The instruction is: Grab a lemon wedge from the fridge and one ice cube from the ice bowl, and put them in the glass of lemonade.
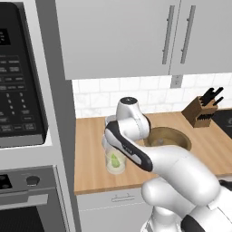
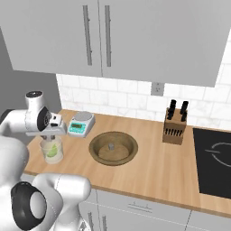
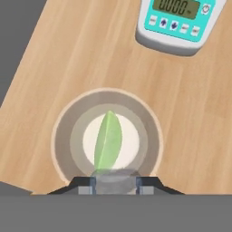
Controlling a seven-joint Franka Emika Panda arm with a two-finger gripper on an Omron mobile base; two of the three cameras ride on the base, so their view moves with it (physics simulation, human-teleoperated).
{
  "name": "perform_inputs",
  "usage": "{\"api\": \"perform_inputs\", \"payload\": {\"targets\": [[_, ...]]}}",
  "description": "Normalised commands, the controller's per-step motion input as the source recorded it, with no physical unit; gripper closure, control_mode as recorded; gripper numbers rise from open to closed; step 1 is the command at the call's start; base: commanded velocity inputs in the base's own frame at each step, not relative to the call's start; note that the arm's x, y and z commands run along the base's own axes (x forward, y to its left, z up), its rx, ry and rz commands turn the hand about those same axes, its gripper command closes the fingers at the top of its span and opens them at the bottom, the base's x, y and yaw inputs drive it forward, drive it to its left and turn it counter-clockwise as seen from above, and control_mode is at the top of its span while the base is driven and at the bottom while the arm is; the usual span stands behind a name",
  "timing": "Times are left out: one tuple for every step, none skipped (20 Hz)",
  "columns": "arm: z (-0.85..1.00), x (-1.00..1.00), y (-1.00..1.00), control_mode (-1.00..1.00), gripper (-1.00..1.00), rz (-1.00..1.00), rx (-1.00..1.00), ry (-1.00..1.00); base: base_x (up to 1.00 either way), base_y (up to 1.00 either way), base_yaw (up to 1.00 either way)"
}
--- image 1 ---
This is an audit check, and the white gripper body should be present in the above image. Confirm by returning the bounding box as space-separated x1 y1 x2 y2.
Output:
101 134 112 152

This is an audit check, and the green lemon wedge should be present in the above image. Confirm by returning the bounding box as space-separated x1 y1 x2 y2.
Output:
110 152 121 169

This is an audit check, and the wooden ice bowl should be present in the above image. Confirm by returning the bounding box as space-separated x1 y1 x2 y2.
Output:
142 126 193 152

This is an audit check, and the grey tall appliance cabinet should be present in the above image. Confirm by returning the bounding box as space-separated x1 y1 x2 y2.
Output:
0 0 82 232

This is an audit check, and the grey drawer front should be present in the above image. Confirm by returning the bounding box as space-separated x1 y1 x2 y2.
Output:
75 188 153 212

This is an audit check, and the grey base cupboard door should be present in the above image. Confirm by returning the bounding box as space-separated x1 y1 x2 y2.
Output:
77 202 156 232

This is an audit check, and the black oven knob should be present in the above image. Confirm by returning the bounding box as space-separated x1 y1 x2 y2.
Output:
25 175 41 187

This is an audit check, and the wooden knife block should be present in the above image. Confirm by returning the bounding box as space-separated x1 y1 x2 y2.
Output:
180 86 225 129

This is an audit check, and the wide grey cupboard door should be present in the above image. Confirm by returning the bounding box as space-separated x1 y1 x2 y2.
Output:
54 0 181 81

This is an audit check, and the black microwave oven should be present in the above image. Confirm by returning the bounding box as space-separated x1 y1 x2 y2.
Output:
0 1 50 150

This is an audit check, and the black and steel oven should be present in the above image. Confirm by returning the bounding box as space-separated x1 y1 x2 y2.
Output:
0 165 71 232

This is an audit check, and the black hob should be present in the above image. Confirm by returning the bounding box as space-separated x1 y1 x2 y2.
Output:
210 108 232 140

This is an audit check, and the grey drawer handle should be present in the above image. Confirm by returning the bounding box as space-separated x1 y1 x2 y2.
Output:
111 194 136 203

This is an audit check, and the grey wall socket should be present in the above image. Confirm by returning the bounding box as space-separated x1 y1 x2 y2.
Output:
169 74 184 90

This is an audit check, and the steel oven door handle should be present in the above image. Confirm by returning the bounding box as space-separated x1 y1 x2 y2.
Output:
0 193 50 211

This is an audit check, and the steel cupboard handle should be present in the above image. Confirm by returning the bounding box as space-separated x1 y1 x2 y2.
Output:
161 5 176 65
179 5 197 65

